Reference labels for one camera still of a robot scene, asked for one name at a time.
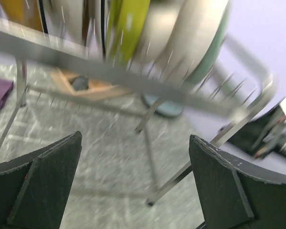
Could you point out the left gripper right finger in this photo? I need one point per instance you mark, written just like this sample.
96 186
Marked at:
234 193

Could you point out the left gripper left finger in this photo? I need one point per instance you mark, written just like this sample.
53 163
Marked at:
34 188

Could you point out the teal round plate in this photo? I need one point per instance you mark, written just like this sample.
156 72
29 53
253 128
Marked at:
167 109

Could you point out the mint floral plate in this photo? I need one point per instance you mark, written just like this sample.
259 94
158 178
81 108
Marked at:
212 53

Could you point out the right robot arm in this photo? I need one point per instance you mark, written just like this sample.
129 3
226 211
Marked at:
264 135

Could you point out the metal dish rack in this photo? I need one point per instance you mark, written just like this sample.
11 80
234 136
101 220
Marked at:
27 44

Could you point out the wooden compartment tray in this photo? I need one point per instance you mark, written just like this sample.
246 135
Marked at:
97 90

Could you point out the grey fabric roll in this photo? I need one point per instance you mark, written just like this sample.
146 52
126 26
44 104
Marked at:
80 83

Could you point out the white ribbed plate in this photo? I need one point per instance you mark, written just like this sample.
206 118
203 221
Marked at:
192 34

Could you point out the orange plate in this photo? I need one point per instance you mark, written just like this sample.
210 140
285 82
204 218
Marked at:
24 12

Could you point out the front square cream plate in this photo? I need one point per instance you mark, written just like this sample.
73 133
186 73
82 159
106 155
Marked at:
95 13

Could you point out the cream round bowl plate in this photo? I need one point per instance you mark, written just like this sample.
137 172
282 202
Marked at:
157 28

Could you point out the green polka dot plate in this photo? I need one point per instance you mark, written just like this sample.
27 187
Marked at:
125 25

